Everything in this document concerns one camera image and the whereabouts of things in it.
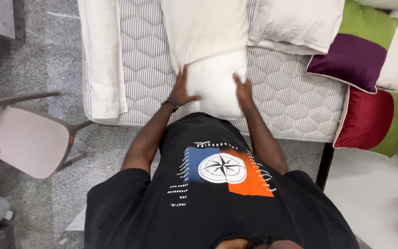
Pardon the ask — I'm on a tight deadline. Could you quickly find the person's right hand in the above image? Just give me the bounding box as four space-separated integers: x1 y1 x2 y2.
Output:
232 73 255 112

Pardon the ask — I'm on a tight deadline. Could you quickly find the person's left hand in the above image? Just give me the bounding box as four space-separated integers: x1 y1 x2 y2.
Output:
169 65 202 106

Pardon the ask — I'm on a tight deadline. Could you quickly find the white pillow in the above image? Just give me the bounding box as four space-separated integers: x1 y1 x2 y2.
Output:
176 48 250 121

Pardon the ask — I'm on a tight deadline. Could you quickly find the cream pillowcase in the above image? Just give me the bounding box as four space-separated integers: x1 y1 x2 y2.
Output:
160 0 250 72

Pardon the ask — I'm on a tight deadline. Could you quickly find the black wrist watch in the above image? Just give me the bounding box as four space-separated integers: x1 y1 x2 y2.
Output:
161 98 180 113

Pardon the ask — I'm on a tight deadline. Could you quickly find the striped quilted mattress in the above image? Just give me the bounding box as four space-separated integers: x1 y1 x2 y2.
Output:
82 0 348 143

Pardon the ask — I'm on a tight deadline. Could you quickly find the cream covered pillow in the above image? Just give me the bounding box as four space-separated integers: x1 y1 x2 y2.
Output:
247 0 345 56

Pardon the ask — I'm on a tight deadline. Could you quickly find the folded cream bed sheet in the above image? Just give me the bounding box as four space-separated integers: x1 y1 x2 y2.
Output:
77 0 129 120

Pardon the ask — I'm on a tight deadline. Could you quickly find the purple and green cushion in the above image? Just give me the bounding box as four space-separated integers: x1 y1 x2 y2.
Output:
306 0 398 95

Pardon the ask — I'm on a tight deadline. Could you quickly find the black printed t-shirt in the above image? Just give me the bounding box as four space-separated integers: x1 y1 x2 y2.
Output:
84 112 360 249

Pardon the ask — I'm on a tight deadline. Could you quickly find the red and green cushion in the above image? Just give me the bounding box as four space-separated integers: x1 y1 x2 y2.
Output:
333 85 398 159

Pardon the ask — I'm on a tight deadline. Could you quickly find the pink and taupe chair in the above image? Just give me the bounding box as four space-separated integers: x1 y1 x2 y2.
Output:
0 91 94 180

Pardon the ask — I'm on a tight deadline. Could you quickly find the black bed frame leg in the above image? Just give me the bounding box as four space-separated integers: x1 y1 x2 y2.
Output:
315 142 336 192

